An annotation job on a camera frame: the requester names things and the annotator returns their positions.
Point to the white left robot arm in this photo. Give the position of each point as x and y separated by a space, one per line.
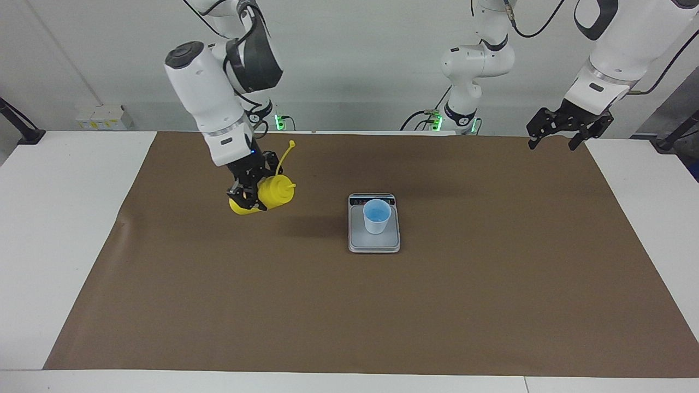
628 49

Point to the yellow squeeze bottle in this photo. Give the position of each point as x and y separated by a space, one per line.
277 192

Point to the brown table mat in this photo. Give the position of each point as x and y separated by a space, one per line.
349 316

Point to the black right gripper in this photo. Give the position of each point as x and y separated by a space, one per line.
251 168

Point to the white wall outlet box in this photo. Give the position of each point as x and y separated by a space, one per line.
101 119

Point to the black stand leg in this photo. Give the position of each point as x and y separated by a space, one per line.
24 131
677 134

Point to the silver digital kitchen scale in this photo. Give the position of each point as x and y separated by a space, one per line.
374 243

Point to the blue object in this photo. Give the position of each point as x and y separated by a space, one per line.
694 170

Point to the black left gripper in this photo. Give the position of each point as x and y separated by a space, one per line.
584 115

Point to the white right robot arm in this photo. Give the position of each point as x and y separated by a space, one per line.
205 93

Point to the light blue plastic cup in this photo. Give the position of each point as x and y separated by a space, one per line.
377 221

